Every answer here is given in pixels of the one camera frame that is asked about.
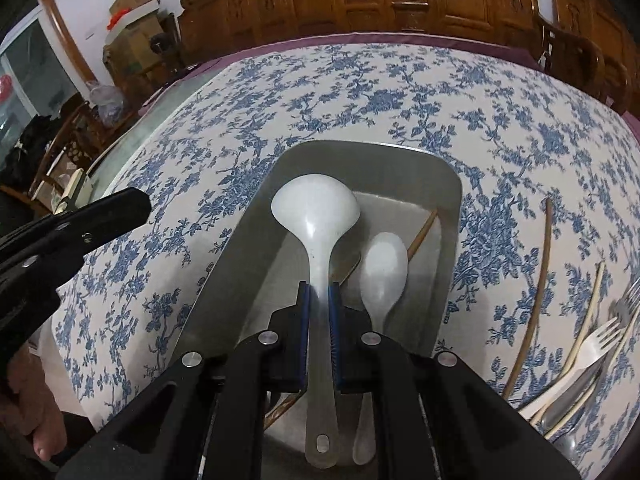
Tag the white plastic fork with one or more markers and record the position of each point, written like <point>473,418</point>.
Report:
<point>592,349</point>

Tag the carved wooden sofa bench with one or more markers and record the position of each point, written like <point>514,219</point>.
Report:
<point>211,28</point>

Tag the clear plastic bag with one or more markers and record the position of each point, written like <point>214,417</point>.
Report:
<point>109,100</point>

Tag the white plastic ladle spoon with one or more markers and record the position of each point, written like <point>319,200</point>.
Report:
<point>318,210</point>

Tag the metal rectangular tray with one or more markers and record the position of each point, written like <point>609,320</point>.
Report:
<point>263,264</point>

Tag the person left hand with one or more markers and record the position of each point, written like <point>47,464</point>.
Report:
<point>31,407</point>

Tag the large cardboard box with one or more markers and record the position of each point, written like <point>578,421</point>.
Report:
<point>144,55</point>

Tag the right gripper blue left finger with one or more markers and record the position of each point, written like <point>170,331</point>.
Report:
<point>203,418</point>

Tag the metal fork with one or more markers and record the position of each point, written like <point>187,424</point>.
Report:
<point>624,309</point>

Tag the wooden side chair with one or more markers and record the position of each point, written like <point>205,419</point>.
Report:
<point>77,135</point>

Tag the metal smiley spoon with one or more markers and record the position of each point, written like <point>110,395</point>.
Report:
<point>567,444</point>

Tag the light bamboo chopstick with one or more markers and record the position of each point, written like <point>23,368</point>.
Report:
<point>586,320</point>
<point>555,415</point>

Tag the dark wooden chopstick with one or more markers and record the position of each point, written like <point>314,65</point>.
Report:
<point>538,300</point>
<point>275,413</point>

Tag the purple sofa cushion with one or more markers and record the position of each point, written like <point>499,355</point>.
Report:
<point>518,56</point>

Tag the top cardboard box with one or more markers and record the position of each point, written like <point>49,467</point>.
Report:
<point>134,2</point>

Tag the blue floral tablecloth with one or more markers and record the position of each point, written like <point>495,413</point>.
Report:
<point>513,136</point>

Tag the glass sliding door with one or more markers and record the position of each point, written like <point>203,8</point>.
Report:
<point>41,67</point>

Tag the carved wooden armchair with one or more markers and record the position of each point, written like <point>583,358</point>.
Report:
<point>598,21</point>

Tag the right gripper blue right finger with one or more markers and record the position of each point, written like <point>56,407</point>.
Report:
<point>434,418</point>

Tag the small box on table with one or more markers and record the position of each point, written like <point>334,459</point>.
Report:
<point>76,194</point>

